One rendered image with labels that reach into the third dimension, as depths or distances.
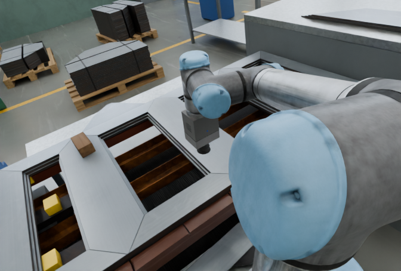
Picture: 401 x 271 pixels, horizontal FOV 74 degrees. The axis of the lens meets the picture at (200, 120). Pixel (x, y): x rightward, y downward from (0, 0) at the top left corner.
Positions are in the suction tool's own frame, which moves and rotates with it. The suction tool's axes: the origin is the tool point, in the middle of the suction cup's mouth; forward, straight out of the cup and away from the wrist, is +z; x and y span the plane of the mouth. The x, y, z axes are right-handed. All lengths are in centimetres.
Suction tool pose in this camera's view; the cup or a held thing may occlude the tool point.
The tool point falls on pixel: (203, 149)
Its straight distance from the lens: 84.8
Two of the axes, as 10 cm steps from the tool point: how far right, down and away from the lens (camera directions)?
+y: -8.2, 4.0, -4.1
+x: 5.7, 4.5, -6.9
